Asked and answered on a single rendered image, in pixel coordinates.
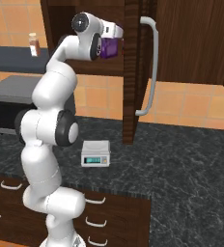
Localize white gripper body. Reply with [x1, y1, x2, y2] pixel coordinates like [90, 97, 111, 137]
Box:
[110, 21, 126, 41]

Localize purple cereal box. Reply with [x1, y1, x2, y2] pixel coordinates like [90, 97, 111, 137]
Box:
[99, 36, 124, 60]

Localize dark wooden cabinet door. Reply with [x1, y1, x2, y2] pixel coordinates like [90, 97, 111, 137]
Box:
[122, 0, 151, 146]

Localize open dark wooden cabinet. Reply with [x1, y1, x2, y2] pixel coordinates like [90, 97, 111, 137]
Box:
[40, 0, 126, 78]

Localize closed dark wooden cabinet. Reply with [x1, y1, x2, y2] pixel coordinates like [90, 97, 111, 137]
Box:
[148, 0, 224, 106]

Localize white digital scale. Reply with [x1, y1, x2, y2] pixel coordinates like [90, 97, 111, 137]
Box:
[80, 139, 112, 168]

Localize brown spice bottle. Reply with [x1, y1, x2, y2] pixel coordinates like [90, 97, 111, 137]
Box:
[28, 32, 42, 58]

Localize dark wooden drawer unit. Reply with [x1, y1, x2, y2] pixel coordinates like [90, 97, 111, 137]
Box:
[0, 173, 153, 247]

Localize grey cabinet door handle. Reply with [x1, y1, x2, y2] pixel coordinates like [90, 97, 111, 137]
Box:
[134, 15, 159, 117]

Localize dark grey wall shelf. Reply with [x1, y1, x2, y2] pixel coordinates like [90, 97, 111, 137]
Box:
[0, 45, 51, 74]

